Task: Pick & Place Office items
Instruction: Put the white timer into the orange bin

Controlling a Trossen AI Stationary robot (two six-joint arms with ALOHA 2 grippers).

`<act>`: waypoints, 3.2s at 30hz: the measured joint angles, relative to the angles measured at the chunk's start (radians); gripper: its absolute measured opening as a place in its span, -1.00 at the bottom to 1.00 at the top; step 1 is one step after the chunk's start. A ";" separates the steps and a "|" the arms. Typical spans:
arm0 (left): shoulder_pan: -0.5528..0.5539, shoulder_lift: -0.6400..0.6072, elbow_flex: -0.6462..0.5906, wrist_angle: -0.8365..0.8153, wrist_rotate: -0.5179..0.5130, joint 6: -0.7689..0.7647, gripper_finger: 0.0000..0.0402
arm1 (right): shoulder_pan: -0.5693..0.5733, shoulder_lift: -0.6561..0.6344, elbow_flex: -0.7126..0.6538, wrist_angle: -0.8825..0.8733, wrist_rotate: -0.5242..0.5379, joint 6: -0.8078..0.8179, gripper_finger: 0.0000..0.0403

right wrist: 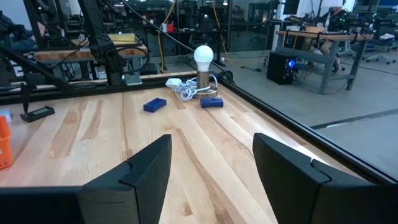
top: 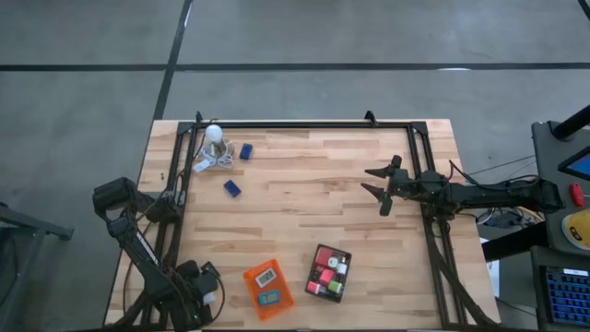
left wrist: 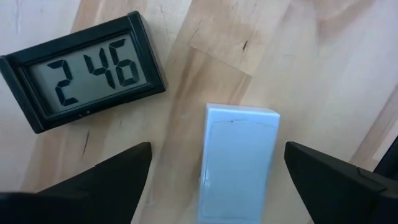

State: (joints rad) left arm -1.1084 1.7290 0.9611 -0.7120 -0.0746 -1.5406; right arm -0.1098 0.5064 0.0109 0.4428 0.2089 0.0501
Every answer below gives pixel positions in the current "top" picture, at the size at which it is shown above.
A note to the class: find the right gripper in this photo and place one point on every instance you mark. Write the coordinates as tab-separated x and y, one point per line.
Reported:
401	184

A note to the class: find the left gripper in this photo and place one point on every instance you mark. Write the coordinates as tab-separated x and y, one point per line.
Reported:
193	286

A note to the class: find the teal digital clock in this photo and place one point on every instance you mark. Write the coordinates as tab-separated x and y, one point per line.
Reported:
270	297

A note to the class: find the black plastic basket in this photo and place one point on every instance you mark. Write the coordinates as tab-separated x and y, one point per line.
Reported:
346	256

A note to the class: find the orange plastic basket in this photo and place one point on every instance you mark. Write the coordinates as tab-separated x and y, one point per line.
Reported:
272	311

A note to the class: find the green cylindrical can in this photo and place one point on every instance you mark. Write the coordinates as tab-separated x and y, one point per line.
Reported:
333	262

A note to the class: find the white USB wall charger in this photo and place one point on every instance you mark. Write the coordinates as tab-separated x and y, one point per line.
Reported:
341	268

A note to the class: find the pink USB wall charger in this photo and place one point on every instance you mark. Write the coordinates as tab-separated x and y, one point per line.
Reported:
326	276

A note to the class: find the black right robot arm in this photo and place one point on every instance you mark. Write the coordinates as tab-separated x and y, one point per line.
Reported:
498	193

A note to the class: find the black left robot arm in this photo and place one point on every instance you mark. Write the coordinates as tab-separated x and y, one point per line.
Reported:
138	249

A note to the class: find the dark blue small case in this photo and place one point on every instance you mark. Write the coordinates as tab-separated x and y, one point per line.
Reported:
232	188
246	151

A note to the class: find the white paper sheet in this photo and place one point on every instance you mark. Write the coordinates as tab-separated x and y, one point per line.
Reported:
493	276

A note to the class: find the white light bulb on base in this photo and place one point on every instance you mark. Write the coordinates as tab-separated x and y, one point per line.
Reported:
214	133

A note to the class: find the grey metal stand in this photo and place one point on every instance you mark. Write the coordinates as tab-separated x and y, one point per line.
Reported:
27	226

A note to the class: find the grey equipment cart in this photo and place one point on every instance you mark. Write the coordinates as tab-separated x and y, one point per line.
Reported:
546	240

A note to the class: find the red handheld device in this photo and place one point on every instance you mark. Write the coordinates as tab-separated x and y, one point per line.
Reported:
577	194

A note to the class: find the tablet screen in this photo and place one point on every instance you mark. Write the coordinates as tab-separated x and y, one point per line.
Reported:
578	163

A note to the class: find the black pole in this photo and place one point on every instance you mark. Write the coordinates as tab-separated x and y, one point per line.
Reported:
571	122

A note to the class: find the yellow round object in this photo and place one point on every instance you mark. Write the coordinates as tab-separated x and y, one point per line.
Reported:
576	230

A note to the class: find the backlit computer keyboard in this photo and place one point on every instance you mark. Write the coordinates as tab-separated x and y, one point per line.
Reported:
569	295

